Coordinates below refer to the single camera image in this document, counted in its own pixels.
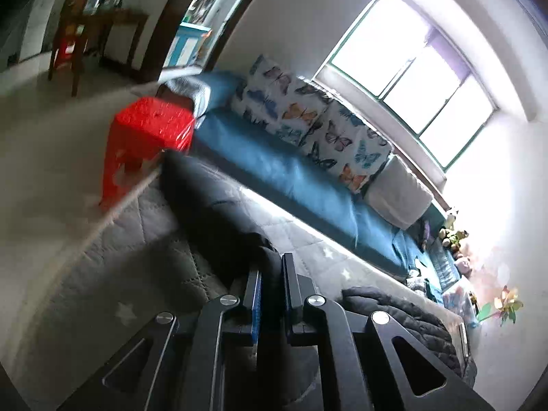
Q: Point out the grey striped cloth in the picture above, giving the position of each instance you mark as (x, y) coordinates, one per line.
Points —
(188, 87)

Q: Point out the purple cloth toy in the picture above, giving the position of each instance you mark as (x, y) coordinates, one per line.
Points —
(426, 233)

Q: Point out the white cushion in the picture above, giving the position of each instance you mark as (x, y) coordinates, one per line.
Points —
(400, 195)

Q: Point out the brown bear plush toy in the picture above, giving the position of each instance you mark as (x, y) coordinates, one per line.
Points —
(454, 237)

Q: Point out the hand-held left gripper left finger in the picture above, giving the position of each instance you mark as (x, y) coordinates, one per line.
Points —
(256, 308)

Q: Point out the butterfly print cushion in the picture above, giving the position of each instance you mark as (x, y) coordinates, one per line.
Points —
(274, 94)
(346, 145)

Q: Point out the wooden chair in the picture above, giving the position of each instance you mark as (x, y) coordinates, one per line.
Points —
(72, 25)

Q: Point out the colourful printed bag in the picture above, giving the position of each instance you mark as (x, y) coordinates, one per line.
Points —
(460, 304)

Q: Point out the green framed window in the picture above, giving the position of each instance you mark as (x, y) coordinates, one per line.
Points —
(385, 43)

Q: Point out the wooden table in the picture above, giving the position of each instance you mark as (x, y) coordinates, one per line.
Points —
(122, 17)

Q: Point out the blue sofa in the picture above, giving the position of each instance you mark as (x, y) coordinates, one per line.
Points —
(278, 171)

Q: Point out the red plastic stool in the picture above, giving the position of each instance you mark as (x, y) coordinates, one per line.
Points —
(145, 128)

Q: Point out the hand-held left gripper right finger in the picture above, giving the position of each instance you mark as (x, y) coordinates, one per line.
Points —
(291, 299)

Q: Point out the grey quilted star mat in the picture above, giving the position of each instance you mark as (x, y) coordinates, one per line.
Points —
(150, 244)

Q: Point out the pink plush toy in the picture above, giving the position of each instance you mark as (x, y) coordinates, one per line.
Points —
(464, 263)

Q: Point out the white dog plush toy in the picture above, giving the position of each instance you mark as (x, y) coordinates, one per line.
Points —
(449, 222)

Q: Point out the black puffer jacket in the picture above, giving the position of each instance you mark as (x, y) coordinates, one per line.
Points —
(205, 197)

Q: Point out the small red stool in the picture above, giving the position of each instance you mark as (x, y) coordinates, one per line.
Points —
(64, 49)

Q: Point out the blue cabinet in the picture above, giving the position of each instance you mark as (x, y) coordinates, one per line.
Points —
(188, 45)

